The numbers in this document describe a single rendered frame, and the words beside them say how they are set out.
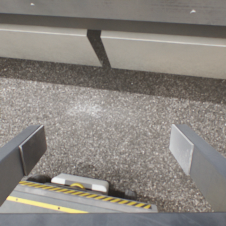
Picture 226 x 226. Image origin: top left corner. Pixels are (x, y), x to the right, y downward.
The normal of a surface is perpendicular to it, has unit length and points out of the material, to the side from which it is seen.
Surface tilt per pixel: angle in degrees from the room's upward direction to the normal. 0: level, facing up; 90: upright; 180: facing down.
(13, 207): 0
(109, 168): 0
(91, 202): 0
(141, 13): 90
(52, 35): 90
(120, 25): 90
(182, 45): 90
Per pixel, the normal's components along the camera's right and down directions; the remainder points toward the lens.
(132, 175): -0.13, -0.10
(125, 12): -0.15, 0.98
